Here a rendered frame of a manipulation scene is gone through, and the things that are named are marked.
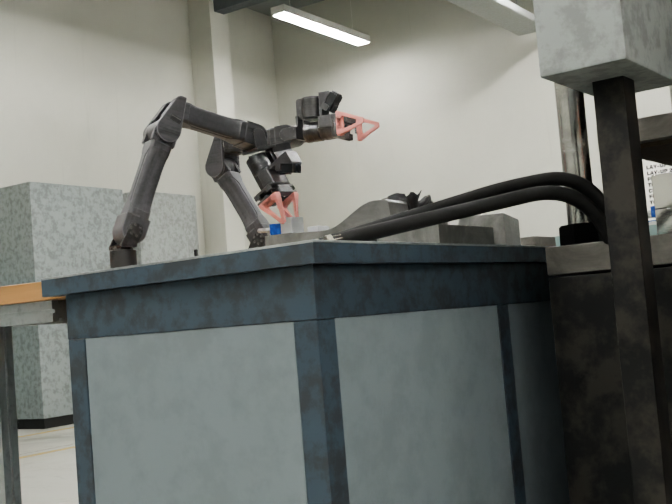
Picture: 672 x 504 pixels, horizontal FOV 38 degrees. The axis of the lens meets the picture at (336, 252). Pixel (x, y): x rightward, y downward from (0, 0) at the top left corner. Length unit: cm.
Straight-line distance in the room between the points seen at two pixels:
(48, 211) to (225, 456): 656
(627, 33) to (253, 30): 996
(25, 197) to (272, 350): 659
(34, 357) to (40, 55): 275
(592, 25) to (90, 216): 701
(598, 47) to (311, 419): 80
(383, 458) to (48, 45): 783
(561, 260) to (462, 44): 847
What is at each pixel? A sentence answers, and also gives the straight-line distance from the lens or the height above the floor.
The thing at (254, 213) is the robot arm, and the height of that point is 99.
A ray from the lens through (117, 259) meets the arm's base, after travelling 234.
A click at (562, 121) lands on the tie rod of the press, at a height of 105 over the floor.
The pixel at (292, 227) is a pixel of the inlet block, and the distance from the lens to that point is 247.
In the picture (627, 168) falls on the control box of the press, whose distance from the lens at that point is 186.
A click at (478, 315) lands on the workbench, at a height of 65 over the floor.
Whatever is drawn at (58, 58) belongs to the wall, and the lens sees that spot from 932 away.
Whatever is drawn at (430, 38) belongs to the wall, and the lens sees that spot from 1069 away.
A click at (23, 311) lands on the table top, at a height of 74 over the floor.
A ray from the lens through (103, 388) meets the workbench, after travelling 196.
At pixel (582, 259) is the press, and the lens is 209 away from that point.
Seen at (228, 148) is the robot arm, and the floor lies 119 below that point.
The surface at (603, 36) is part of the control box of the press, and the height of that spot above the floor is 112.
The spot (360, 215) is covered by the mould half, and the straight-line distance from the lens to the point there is 227.
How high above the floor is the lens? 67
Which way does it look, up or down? 4 degrees up
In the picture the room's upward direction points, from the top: 5 degrees counter-clockwise
